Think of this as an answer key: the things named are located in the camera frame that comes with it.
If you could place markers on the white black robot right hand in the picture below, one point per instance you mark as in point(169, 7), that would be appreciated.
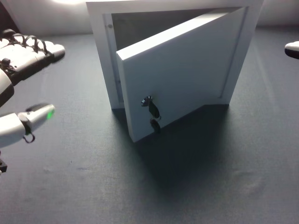
point(293, 49)

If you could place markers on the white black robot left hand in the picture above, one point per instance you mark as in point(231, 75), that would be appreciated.
point(21, 58)

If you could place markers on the white cabinet door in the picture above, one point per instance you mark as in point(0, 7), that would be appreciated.
point(182, 70)

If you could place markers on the white cabinet frame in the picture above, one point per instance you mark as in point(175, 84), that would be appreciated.
point(100, 46)

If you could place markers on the round grey metal fitting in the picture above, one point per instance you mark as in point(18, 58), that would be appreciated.
point(146, 100)

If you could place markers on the grey table cloth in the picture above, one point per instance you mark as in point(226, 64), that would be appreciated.
point(70, 186)

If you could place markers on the black-headed key in lock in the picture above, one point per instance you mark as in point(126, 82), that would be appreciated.
point(154, 110)

